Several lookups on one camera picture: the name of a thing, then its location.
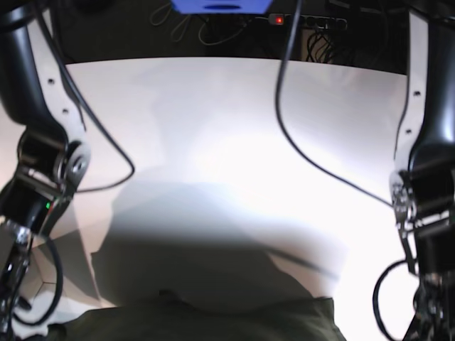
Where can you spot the black power strip red light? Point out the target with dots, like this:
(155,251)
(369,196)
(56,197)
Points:
(317,22)

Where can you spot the green t-shirt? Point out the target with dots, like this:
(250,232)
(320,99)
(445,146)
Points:
(168,318)

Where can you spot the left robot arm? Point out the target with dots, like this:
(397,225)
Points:
(422,183)

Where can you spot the white side panel board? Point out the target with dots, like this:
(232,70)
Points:
(78,282)

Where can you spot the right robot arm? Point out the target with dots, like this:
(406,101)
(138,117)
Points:
(53,153)

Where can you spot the blue box at top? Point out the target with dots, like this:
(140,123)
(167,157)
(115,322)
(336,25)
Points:
(221,6)

